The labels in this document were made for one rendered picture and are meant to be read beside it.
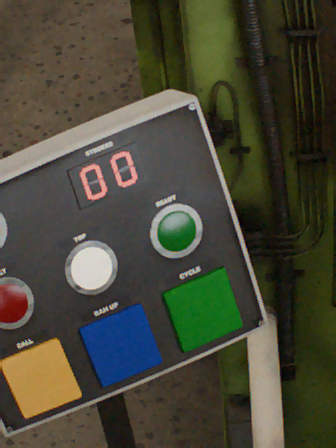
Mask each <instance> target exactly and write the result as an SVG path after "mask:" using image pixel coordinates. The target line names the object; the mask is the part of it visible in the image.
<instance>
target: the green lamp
mask: <svg viewBox="0 0 336 448"><path fill-rule="evenodd" d="M196 234H197V225H196V222H195V220H194V218H192V217H191V216H190V215H189V214H188V213H186V212H183V211H173V212H170V213H168V214H167V215H165V216H164V217H163V218H162V220H161V221H160V223H159V225H158V231H156V235H158V240H159V242H160V245H161V246H162V247H163V248H164V249H166V250H167V251H170V252H180V251H184V250H185V249H187V248H188V247H189V246H190V244H191V243H192V242H194V240H195V238H196Z"/></svg>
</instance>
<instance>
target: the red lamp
mask: <svg viewBox="0 0 336 448"><path fill-rule="evenodd" d="M28 306H29V304H28V300H27V296H26V294H25V292H24V291H23V290H22V289H21V288H19V287H18V286H16V285H13V284H12V283H8V284H3V285H1V286H0V322H3V323H7V324H9V323H14V322H19V321H20V320H21V319H22V318H23V317H24V316H25V314H26V312H27V310H28Z"/></svg>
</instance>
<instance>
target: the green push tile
mask: <svg viewBox="0 0 336 448"><path fill-rule="evenodd" d="M161 295H162V298H163V301H164V304H165V307H166V310H167V314H168V317H169V320H170V322H171V325H172V328H173V331H174V334H175V337H176V340H177V343H179V346H180V348H181V351H183V352H184V353H187V352H189V351H191V350H194V349H196V348H198V347H200V346H202V345H204V344H207V343H210V342H212V341H214V340H216V339H217V338H218V337H221V336H223V335H225V334H227V333H229V332H232V331H234V330H236V329H239V328H241V327H243V322H242V319H241V316H240V313H239V310H238V307H237V304H236V301H235V298H234V295H233V291H232V288H231V285H230V282H229V278H228V275H227V272H226V269H225V268H223V267H222V265H221V267H219V268H217V269H213V270H211V271H209V272H207V273H204V274H202V275H200V276H198V277H196V278H192V279H190V280H188V281H186V282H183V283H181V285H179V286H177V287H173V288H171V289H169V290H167V291H164V292H162V293H161Z"/></svg>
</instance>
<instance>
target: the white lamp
mask: <svg viewBox="0 0 336 448"><path fill-rule="evenodd" d="M71 272H72V277H73V279H74V281H75V282H76V283H78V284H79V285H80V286H82V287H84V288H88V289H93V288H97V287H99V286H101V285H103V284H104V283H105V282H106V281H107V279H108V278H109V276H110V273H111V261H110V258H109V256H108V255H107V254H106V253H105V252H104V251H103V250H100V249H97V248H90V247H88V249H85V250H83V251H81V252H80V253H78V254H77V255H76V257H75V258H74V260H73V262H72V266H71Z"/></svg>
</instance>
